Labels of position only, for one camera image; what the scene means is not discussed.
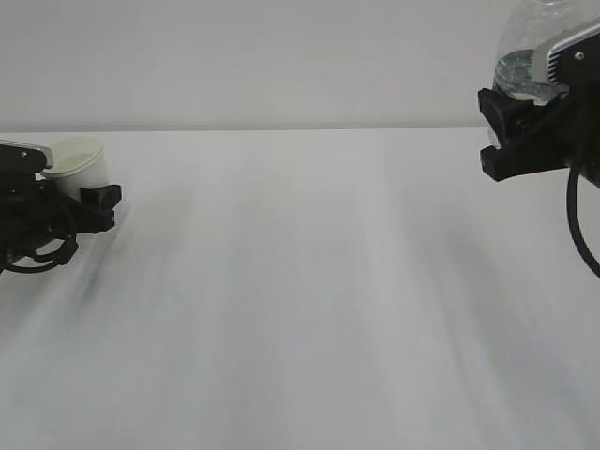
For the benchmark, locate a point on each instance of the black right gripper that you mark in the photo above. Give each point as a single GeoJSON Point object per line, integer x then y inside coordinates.
{"type": "Point", "coordinates": [527, 139]}

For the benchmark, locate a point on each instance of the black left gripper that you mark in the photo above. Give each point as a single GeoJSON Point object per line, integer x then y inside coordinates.
{"type": "Point", "coordinates": [43, 226]}

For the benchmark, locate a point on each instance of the white paper cup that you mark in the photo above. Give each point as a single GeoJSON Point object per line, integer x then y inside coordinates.
{"type": "Point", "coordinates": [78, 162]}

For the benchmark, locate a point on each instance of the clear plastic water bottle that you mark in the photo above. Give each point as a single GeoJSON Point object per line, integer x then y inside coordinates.
{"type": "Point", "coordinates": [526, 63]}

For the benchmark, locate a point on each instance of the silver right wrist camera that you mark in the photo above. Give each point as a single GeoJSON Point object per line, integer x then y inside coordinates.
{"type": "Point", "coordinates": [570, 59]}

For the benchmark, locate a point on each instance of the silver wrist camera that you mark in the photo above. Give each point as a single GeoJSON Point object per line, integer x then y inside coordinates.
{"type": "Point", "coordinates": [20, 164]}
{"type": "Point", "coordinates": [570, 59]}

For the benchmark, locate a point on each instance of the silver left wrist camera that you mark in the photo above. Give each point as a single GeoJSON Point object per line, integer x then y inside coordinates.
{"type": "Point", "coordinates": [20, 164]}

